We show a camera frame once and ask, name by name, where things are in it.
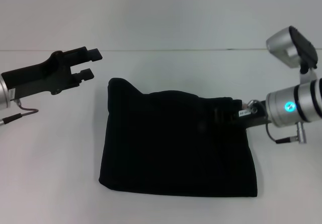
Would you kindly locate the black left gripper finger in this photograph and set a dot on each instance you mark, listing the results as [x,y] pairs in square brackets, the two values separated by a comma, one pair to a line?
[87,74]
[95,55]

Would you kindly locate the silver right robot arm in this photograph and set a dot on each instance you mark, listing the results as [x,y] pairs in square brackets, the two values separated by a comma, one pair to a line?
[296,105]

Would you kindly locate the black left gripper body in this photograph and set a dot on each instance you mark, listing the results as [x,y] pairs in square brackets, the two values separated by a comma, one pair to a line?
[42,75]

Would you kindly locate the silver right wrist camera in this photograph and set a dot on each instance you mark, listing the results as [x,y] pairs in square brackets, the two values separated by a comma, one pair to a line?
[294,47]

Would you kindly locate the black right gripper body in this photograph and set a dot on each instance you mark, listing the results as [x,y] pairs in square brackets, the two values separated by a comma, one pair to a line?
[249,118]

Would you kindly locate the black t-shirt with white print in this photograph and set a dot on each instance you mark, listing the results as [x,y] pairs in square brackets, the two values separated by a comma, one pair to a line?
[176,146]

